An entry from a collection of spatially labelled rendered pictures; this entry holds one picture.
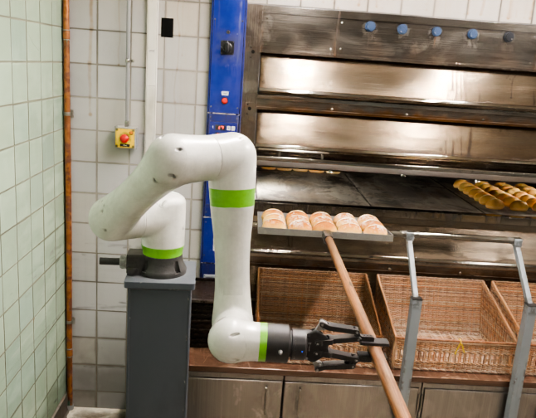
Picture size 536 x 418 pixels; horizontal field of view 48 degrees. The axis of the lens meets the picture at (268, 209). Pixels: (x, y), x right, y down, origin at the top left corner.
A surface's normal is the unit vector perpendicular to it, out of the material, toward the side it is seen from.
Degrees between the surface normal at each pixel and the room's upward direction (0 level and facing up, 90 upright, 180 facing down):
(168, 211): 86
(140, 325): 90
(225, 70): 90
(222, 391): 90
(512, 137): 70
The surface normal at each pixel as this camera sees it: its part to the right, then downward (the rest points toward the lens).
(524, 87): 0.04, -0.11
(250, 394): 0.03, 0.24
